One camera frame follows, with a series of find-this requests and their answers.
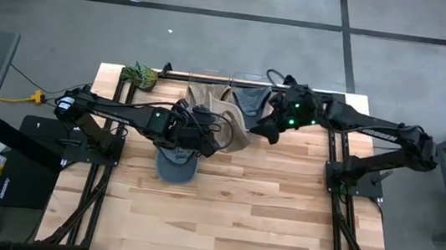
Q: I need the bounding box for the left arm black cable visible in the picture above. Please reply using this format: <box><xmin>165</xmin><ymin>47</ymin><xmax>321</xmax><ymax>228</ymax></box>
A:
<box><xmin>95</xmin><ymin>93</ymin><xmax>239</xmax><ymax>153</ymax></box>

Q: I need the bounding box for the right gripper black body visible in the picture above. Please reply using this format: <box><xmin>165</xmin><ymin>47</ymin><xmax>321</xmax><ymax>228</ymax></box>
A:
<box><xmin>259</xmin><ymin>97</ymin><xmax>293</xmax><ymax>132</ymax></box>

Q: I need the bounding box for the black floor cable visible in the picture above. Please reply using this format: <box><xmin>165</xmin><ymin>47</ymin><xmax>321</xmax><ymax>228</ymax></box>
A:
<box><xmin>4</xmin><ymin>62</ymin><xmax>95</xmax><ymax>117</ymax></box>

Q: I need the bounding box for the black mat with logo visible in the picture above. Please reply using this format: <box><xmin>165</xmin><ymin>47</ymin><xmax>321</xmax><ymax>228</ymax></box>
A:
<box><xmin>0</xmin><ymin>150</ymin><xmax>56</xmax><ymax>212</ymax></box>

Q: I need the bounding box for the clear plastic bin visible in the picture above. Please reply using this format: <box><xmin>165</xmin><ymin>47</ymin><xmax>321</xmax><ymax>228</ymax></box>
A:
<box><xmin>179</xmin><ymin>66</ymin><xmax>233</xmax><ymax>130</ymax></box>
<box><xmin>223</xmin><ymin>69</ymin><xmax>276</xmax><ymax>136</ymax></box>

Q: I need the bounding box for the black aluminium table frame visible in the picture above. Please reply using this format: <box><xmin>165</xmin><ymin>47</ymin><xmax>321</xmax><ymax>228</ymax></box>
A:
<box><xmin>38</xmin><ymin>55</ymin><xmax>411</xmax><ymax>250</ymax></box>

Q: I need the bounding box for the green plant decoration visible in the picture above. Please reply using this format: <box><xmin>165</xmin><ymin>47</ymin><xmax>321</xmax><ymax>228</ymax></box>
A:
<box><xmin>118</xmin><ymin>59</ymin><xmax>160</xmax><ymax>93</ymax></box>

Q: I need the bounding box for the black arched cable loop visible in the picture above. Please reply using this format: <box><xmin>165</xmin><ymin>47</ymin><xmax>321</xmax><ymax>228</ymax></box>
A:
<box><xmin>160</xmin><ymin>61</ymin><xmax>175</xmax><ymax>79</ymax></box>

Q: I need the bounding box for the yellow cable plug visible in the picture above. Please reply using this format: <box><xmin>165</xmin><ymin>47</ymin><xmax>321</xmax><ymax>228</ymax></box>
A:
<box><xmin>0</xmin><ymin>86</ymin><xmax>47</xmax><ymax>106</ymax></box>

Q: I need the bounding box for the black flat case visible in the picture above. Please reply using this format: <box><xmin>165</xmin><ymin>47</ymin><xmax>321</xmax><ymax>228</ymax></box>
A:
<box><xmin>18</xmin><ymin>113</ymin><xmax>81</xmax><ymax>148</ymax></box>

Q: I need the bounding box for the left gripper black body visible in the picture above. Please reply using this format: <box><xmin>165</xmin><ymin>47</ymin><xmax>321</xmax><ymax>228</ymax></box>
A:
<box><xmin>178</xmin><ymin>104</ymin><xmax>227</xmax><ymax>147</ymax></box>

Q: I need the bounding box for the tan cotton cap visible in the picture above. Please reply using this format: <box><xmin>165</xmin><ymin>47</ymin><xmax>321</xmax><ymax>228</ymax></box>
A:
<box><xmin>213</xmin><ymin>98</ymin><xmax>259</xmax><ymax>157</ymax></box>
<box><xmin>184</xmin><ymin>80</ymin><xmax>233</xmax><ymax>116</ymax></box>

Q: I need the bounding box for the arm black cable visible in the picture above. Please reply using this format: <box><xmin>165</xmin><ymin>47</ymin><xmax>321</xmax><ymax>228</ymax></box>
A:
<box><xmin>264</xmin><ymin>67</ymin><xmax>293</xmax><ymax>90</ymax></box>
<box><xmin>95</xmin><ymin>93</ymin><xmax>239</xmax><ymax>153</ymax></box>

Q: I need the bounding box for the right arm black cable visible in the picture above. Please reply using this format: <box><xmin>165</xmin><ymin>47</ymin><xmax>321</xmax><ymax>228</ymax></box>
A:
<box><xmin>264</xmin><ymin>67</ymin><xmax>293</xmax><ymax>90</ymax></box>

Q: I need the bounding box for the blue denim cap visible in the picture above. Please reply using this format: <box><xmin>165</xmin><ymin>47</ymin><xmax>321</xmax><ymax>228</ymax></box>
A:
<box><xmin>152</xmin><ymin>145</ymin><xmax>201</xmax><ymax>186</ymax></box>
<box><xmin>230</xmin><ymin>83</ymin><xmax>274</xmax><ymax>121</ymax></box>

